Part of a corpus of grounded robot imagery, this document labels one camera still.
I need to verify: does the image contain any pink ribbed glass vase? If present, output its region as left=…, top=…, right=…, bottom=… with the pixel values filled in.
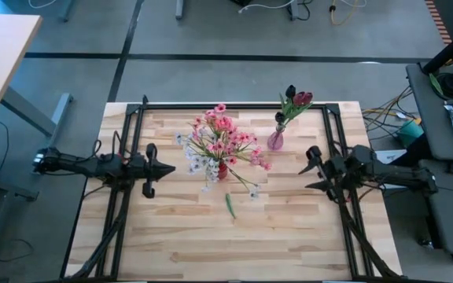
left=266, top=123, right=287, bottom=152

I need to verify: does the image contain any yellow floor cable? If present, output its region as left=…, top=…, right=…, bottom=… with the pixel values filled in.
left=329, top=0, right=359, bottom=27

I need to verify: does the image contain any white floor cable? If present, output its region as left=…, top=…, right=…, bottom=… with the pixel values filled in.
left=237, top=0, right=296, bottom=15

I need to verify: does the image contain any yellow cable bundle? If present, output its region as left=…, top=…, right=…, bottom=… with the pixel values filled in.
left=362, top=85, right=422, bottom=133

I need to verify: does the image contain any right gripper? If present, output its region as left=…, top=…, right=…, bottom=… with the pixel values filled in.
left=298, top=145, right=348, bottom=202

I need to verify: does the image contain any green strap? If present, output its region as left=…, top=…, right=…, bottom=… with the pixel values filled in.
left=429, top=72, right=444, bottom=97

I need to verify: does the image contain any pink artificial flower bunch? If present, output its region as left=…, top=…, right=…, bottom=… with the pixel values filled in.
left=206, top=131, right=273, bottom=172
left=190, top=102, right=238, bottom=158

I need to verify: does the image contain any loose green leaf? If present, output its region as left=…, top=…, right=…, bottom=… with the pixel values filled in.
left=225, top=192, right=238, bottom=220

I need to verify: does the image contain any teal cup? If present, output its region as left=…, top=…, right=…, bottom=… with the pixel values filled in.
left=397, top=119, right=425, bottom=149

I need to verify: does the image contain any red ribbed glass vase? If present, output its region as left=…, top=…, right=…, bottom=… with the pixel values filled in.
left=216, top=160, right=229, bottom=182

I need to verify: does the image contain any black metal post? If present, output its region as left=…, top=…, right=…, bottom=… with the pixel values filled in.
left=422, top=21, right=453, bottom=75

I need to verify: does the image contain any grey side desk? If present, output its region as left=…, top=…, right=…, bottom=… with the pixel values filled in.
left=405, top=62, right=453, bottom=162

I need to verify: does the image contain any black aluminium table frame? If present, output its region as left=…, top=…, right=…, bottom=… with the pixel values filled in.
left=59, top=94, right=403, bottom=282

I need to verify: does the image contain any orange striped mat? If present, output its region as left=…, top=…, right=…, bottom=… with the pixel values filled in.
left=424, top=0, right=453, bottom=46

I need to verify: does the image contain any light wooden desk top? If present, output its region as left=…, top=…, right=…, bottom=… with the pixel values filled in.
left=0, top=13, right=43, bottom=127

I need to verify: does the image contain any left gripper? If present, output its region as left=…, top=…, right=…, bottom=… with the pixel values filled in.
left=131, top=142, right=177, bottom=200

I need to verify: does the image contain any grey metal desk leg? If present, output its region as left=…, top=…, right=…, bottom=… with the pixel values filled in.
left=0, top=86, right=74, bottom=177

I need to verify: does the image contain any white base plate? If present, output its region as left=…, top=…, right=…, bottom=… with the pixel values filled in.
left=375, top=149, right=408, bottom=165

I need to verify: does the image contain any white artificial flower bunch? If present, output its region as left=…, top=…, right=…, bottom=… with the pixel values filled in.
left=174, top=131, right=262, bottom=200
left=186, top=155, right=222, bottom=194

